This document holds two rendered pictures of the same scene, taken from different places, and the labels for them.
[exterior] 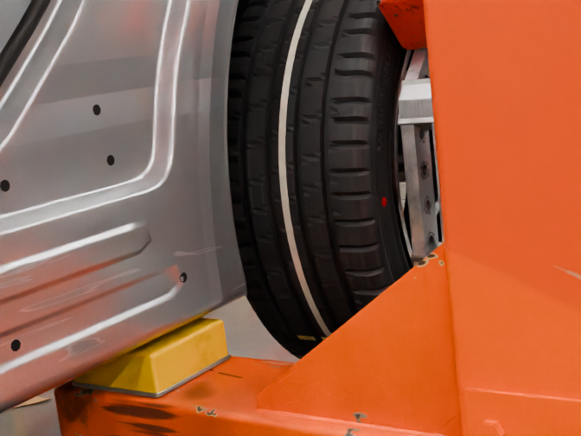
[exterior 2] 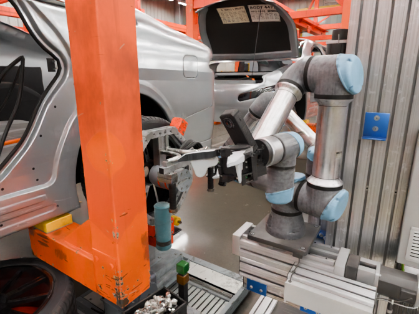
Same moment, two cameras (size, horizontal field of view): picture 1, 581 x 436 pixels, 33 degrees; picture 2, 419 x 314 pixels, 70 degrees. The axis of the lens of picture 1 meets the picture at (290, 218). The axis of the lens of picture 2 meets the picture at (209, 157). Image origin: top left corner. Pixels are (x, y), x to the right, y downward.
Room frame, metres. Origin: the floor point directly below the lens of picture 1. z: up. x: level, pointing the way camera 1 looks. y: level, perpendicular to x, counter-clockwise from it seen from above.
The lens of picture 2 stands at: (-0.28, -0.58, 1.40)
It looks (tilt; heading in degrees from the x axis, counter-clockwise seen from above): 15 degrees down; 359
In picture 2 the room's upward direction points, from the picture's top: straight up
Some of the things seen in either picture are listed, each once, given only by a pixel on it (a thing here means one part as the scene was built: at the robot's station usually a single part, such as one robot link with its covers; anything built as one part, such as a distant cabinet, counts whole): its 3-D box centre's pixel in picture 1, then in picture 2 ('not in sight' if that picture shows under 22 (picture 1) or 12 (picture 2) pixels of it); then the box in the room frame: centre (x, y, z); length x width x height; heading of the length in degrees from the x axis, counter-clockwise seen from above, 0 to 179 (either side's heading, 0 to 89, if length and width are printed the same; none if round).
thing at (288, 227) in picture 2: not in sight; (285, 218); (0.78, -0.89, 0.87); 0.15 x 0.15 x 0.10
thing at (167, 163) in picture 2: not in sight; (163, 150); (1.23, -0.37, 1.03); 0.19 x 0.18 x 0.11; 55
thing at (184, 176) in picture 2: not in sight; (169, 177); (1.34, -0.38, 0.85); 0.21 x 0.14 x 0.14; 55
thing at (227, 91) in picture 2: not in sight; (280, 72); (5.95, -2.11, 1.49); 4.95 x 1.86 x 1.59; 145
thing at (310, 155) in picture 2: not in sight; (318, 159); (1.20, -1.17, 0.98); 0.13 x 0.12 x 0.14; 144
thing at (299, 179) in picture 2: not in sight; (289, 190); (0.78, -0.90, 0.98); 0.13 x 0.12 x 0.14; 43
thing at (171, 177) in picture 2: not in sight; (167, 176); (1.13, -0.40, 0.93); 0.09 x 0.05 x 0.05; 55
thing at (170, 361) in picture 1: (150, 351); (52, 220); (1.11, 0.18, 0.71); 0.14 x 0.14 x 0.05; 55
